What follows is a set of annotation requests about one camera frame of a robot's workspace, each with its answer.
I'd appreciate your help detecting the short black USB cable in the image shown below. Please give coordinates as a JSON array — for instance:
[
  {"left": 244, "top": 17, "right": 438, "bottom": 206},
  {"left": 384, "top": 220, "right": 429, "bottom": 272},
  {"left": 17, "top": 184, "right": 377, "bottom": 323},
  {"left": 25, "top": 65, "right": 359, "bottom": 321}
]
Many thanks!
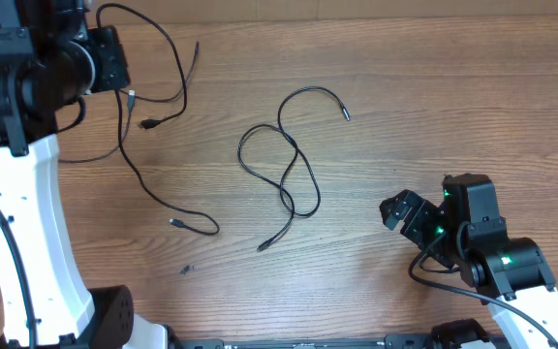
[{"left": 95, "top": 2, "right": 221, "bottom": 238}]

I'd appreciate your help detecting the long black USB cable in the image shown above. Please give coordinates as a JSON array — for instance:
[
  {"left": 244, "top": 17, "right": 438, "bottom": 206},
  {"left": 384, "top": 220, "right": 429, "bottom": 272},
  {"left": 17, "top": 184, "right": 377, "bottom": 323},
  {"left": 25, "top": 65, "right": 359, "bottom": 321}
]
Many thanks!
[{"left": 236, "top": 85, "right": 352, "bottom": 253}]

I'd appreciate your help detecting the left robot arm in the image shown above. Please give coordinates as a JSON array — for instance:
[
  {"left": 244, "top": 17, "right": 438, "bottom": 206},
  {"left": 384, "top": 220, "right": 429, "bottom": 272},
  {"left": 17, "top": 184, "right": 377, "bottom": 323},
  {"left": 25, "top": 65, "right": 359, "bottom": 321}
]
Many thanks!
[{"left": 0, "top": 1, "right": 177, "bottom": 348}]

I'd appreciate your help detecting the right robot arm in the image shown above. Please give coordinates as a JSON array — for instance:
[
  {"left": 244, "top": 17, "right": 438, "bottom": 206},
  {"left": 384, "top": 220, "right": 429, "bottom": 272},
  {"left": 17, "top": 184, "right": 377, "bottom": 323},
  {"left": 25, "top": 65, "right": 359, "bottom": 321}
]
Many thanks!
[{"left": 379, "top": 174, "right": 558, "bottom": 348}]

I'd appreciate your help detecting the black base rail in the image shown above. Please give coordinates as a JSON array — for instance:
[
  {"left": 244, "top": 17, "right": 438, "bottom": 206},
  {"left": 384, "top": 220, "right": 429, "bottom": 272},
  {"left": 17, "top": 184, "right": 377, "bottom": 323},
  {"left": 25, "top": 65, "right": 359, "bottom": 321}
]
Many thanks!
[{"left": 179, "top": 333, "right": 433, "bottom": 349}]

